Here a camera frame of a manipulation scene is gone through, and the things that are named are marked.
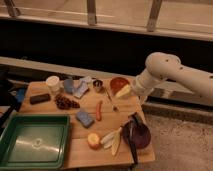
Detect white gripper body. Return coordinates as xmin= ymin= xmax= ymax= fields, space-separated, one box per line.
xmin=131 ymin=70 xmax=158 ymax=96

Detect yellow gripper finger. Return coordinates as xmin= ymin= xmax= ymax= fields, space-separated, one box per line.
xmin=115 ymin=84 xmax=131 ymax=98

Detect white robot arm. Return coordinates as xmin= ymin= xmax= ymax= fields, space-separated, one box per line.
xmin=110 ymin=52 xmax=213 ymax=106

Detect small metal cup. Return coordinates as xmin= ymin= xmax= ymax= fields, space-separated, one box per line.
xmin=93 ymin=79 xmax=103 ymax=93

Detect blue cup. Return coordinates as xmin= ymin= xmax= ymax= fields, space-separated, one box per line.
xmin=63 ymin=79 xmax=74 ymax=94

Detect white plastic cup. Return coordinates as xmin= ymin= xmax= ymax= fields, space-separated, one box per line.
xmin=45 ymin=76 xmax=60 ymax=95

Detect orange bowl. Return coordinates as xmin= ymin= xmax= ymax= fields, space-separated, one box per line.
xmin=110 ymin=77 xmax=129 ymax=95

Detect orange carrot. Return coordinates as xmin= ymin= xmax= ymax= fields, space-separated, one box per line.
xmin=96 ymin=100 xmax=103 ymax=121

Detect black spatula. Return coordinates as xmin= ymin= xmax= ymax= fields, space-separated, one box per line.
xmin=128 ymin=112 xmax=143 ymax=165

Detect wooden cutting board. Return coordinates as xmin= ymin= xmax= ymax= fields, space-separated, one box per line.
xmin=20 ymin=81 xmax=146 ymax=170

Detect light blue cloth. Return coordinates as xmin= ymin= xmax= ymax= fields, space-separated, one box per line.
xmin=73 ymin=76 xmax=92 ymax=98

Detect dark purple bowl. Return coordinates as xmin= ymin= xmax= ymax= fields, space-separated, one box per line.
xmin=122 ymin=122 xmax=151 ymax=149

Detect yellow orange fruit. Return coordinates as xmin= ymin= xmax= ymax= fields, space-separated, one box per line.
xmin=87 ymin=133 xmax=100 ymax=150

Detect bunch of dark grapes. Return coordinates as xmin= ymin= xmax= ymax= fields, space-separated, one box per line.
xmin=55 ymin=94 xmax=80 ymax=110

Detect black rectangular block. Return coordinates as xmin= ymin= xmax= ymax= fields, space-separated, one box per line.
xmin=30 ymin=93 xmax=51 ymax=105

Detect blue object at left edge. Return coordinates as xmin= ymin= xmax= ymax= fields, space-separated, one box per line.
xmin=15 ymin=88 xmax=26 ymax=103

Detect green plastic tray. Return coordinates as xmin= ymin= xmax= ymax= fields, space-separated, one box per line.
xmin=0 ymin=115 xmax=70 ymax=170

